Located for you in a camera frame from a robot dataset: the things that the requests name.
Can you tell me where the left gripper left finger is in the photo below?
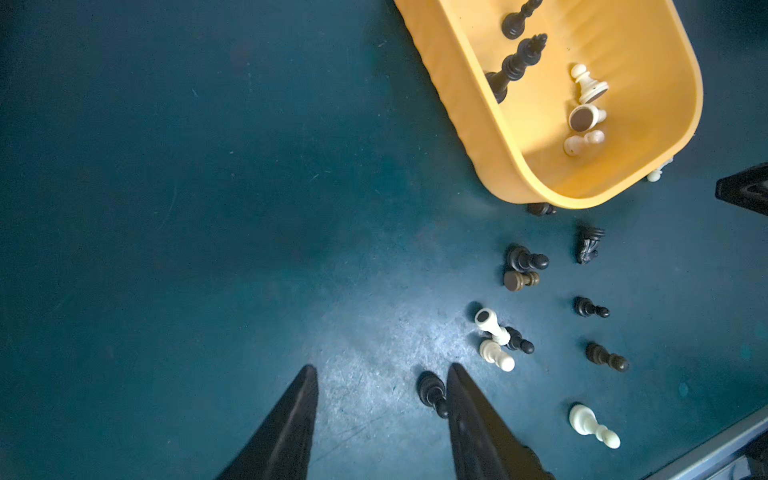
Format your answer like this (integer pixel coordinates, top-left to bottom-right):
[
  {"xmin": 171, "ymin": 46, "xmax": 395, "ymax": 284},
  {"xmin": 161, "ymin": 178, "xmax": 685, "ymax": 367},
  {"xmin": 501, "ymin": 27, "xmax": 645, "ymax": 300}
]
[{"xmin": 218, "ymin": 364, "xmax": 319, "ymax": 479}]

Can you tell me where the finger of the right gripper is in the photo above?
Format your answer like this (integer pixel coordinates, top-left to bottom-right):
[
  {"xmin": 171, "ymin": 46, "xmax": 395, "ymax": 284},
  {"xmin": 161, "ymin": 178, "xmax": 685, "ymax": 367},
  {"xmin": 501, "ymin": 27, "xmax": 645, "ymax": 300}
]
[{"xmin": 715, "ymin": 163, "xmax": 768, "ymax": 216}]

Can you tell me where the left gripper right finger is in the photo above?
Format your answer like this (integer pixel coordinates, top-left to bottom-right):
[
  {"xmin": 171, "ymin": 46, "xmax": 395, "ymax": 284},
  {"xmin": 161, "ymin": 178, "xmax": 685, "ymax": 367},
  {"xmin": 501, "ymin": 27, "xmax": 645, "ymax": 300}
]
[{"xmin": 447, "ymin": 363, "xmax": 554, "ymax": 479}]

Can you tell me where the black piece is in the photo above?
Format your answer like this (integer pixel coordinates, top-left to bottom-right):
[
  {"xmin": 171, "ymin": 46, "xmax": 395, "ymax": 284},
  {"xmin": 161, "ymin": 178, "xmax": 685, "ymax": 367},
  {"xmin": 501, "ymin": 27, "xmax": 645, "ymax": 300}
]
[
  {"xmin": 417, "ymin": 371, "xmax": 449, "ymax": 419},
  {"xmin": 485, "ymin": 33, "xmax": 548, "ymax": 104},
  {"xmin": 526, "ymin": 202, "xmax": 557, "ymax": 217}
]

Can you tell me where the white pawn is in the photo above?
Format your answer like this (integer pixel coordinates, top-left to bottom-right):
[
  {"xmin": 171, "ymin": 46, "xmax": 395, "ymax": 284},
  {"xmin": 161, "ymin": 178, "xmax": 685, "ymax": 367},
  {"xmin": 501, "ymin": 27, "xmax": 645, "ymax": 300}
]
[
  {"xmin": 568, "ymin": 104, "xmax": 607, "ymax": 133},
  {"xmin": 646, "ymin": 157, "xmax": 674, "ymax": 183},
  {"xmin": 569, "ymin": 404, "xmax": 621, "ymax": 449},
  {"xmin": 563, "ymin": 130, "xmax": 605, "ymax": 157},
  {"xmin": 570, "ymin": 64, "xmax": 609, "ymax": 104}
]

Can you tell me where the black pawn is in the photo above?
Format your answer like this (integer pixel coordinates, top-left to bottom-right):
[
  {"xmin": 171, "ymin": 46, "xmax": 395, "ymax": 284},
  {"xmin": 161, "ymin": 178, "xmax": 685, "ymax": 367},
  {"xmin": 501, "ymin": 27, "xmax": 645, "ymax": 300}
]
[
  {"xmin": 505, "ymin": 244, "xmax": 550, "ymax": 272},
  {"xmin": 574, "ymin": 297, "xmax": 610, "ymax": 318},
  {"xmin": 506, "ymin": 326, "xmax": 535, "ymax": 355},
  {"xmin": 501, "ymin": 0, "xmax": 543, "ymax": 40}
]

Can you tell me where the yellow plastic storage box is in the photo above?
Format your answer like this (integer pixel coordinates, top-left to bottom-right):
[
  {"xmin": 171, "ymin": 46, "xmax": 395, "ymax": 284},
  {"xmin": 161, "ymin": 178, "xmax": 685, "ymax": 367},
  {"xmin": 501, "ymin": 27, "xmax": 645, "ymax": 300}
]
[{"xmin": 397, "ymin": 1, "xmax": 703, "ymax": 209}]

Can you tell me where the black pawn by rook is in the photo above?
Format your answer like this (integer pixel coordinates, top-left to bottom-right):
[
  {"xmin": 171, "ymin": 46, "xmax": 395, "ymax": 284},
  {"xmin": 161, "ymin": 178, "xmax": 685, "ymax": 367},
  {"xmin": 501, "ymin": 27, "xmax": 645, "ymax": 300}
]
[{"xmin": 506, "ymin": 326, "xmax": 535, "ymax": 355}]

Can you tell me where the white rook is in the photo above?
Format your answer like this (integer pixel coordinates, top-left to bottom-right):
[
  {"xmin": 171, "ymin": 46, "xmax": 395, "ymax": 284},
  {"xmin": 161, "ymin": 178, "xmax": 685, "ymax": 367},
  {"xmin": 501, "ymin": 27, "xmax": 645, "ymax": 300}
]
[{"xmin": 474, "ymin": 308, "xmax": 511, "ymax": 346}]

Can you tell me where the brown pawn centre low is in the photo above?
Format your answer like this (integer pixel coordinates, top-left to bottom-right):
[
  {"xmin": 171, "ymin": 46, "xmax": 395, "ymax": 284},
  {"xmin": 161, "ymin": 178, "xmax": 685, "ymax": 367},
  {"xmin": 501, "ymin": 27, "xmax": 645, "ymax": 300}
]
[{"xmin": 586, "ymin": 342, "xmax": 630, "ymax": 372}]

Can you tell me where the brown pawn lying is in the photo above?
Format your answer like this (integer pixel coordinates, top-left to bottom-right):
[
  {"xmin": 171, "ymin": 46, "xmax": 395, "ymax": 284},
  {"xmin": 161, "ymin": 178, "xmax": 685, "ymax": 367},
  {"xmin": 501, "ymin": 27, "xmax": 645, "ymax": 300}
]
[{"xmin": 503, "ymin": 270, "xmax": 540, "ymax": 292}]

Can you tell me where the black knight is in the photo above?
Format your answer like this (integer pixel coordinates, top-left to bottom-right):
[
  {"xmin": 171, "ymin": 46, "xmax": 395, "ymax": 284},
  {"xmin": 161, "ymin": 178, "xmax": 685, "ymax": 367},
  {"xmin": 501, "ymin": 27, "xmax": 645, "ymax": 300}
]
[{"xmin": 576, "ymin": 226, "xmax": 605, "ymax": 264}]

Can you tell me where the black pawn lying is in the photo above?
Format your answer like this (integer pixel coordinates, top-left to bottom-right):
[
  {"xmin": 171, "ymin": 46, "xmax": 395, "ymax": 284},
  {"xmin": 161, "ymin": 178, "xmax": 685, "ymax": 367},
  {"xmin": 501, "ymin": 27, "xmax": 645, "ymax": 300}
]
[{"xmin": 505, "ymin": 244, "xmax": 550, "ymax": 272}]

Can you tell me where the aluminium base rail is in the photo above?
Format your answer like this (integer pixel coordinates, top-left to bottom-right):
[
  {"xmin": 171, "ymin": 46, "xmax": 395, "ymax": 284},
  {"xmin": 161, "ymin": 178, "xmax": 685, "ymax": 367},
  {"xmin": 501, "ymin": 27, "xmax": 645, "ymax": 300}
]
[{"xmin": 647, "ymin": 406, "xmax": 767, "ymax": 479}]

